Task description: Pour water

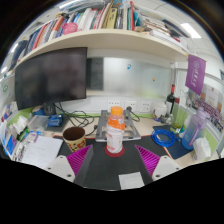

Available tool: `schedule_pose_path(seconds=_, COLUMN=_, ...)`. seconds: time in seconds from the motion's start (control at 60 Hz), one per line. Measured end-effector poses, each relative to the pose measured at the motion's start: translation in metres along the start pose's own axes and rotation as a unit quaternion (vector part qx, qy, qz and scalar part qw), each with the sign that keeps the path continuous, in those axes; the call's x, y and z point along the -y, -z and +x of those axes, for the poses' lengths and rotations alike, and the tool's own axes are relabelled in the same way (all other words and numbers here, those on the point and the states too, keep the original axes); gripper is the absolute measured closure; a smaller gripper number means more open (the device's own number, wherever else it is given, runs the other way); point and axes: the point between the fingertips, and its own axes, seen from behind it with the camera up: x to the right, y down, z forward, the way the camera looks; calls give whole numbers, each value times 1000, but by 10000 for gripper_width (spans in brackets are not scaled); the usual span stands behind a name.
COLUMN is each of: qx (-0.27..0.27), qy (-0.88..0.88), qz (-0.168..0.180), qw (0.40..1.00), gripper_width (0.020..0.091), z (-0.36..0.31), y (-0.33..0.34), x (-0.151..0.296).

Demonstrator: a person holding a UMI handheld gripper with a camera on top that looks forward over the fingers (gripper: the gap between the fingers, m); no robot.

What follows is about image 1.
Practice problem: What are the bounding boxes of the rectangular ceiling light panel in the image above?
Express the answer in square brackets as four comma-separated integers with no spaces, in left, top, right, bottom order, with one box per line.
[181,22,202,39]

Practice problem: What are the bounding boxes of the white paper sheet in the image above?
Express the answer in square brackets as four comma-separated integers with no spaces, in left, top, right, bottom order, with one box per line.
[118,171,146,191]

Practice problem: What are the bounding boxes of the large purple water bottle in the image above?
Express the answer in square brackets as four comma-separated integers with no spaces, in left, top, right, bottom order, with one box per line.
[181,106,208,151]

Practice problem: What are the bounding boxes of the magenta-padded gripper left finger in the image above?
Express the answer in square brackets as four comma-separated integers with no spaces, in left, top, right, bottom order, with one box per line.
[43,144,95,187]

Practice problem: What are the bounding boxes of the wall shelf with books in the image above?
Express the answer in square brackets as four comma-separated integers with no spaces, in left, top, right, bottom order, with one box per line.
[6,0,193,73]

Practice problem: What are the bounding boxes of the dark wine bottle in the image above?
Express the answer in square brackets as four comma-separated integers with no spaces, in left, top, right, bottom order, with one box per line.
[165,83,177,116]

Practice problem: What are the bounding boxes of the white round jar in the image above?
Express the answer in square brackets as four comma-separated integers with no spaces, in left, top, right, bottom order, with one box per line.
[153,102,168,121]

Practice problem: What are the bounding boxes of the black computer monitor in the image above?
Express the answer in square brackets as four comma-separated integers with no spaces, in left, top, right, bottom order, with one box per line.
[14,46,88,116]

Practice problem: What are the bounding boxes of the grey metal laptop stand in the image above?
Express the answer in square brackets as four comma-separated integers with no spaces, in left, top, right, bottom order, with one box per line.
[95,109,142,143]

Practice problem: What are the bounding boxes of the brown floral patterned cup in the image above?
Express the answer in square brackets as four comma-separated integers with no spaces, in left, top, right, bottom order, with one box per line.
[62,126,87,153]

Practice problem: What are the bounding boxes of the small blue box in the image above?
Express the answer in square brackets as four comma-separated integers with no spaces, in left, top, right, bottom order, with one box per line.
[47,114,64,128]

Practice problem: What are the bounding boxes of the long ceiling tube light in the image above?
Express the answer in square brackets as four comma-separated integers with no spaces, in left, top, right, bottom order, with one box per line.
[58,0,83,9]

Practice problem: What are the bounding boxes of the clear plastic box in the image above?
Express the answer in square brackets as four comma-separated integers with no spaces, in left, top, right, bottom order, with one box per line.
[28,114,49,133]

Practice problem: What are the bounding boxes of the crumpled white tissue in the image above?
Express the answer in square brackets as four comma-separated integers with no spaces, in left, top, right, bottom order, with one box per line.
[192,136,213,163]

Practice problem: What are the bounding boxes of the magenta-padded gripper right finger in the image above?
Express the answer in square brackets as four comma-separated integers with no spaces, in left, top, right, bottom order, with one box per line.
[132,144,184,185]

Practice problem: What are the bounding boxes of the green translucent cup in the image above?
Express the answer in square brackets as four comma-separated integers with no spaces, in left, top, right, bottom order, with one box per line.
[171,106,189,129]

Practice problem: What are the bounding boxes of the purple hanging pennant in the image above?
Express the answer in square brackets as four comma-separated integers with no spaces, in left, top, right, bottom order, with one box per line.
[184,54,207,96]

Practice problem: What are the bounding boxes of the white wall socket with plug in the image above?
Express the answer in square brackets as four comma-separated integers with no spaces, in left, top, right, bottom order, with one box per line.
[123,99,138,113]

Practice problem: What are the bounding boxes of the orange-capped drink bottle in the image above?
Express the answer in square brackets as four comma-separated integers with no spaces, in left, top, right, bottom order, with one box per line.
[105,105,126,154]

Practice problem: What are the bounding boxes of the white open notebook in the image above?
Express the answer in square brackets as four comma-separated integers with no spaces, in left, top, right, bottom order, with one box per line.
[21,134,64,170]

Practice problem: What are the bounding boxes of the group photo poster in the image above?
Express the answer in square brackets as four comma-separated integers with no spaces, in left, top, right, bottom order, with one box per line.
[189,83,223,133]

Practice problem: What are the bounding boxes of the tangled black cables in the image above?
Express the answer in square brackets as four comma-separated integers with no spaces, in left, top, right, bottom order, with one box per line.
[54,103,98,129]

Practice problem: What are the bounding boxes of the coiled blue cable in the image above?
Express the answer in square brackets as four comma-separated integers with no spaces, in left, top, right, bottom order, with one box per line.
[150,128,177,148]

